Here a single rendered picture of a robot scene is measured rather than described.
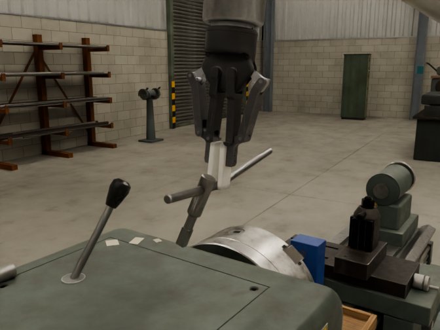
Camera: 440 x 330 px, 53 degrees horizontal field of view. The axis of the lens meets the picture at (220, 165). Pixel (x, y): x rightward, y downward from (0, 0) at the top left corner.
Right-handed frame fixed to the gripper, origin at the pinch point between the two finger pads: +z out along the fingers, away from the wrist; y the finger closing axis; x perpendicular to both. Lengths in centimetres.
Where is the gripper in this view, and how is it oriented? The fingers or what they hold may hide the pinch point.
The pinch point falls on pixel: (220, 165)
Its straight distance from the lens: 68.1
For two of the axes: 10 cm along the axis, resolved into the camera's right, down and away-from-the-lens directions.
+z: -0.9, 9.8, 1.8
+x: -4.7, 1.2, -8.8
